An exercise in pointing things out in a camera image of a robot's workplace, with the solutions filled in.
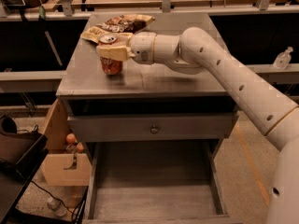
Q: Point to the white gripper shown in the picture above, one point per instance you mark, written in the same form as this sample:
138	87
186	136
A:
142	47

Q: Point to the red coke can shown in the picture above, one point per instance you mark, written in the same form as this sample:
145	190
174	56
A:
109	66

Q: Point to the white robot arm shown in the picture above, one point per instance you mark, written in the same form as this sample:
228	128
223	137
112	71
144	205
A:
273	113

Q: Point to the brown chip bag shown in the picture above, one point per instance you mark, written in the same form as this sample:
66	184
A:
124	24

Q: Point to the grey top drawer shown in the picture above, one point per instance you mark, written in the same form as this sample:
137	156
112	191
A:
121	128

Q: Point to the round metal drawer knob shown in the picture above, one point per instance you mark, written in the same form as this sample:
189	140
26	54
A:
154	129

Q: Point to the grey wooden cabinet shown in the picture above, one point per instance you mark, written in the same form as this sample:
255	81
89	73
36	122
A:
140	89

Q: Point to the orange fruit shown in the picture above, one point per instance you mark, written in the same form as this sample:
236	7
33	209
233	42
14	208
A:
71	139

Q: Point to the open grey bottom drawer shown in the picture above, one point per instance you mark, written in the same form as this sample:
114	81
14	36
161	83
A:
159	182

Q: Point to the black bin on left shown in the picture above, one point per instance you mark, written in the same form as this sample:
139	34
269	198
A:
20	156

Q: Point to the clear sanitizer bottle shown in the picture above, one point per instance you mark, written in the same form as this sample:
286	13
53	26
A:
283	59

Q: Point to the wooden box with handle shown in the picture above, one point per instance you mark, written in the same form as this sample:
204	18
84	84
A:
62	167

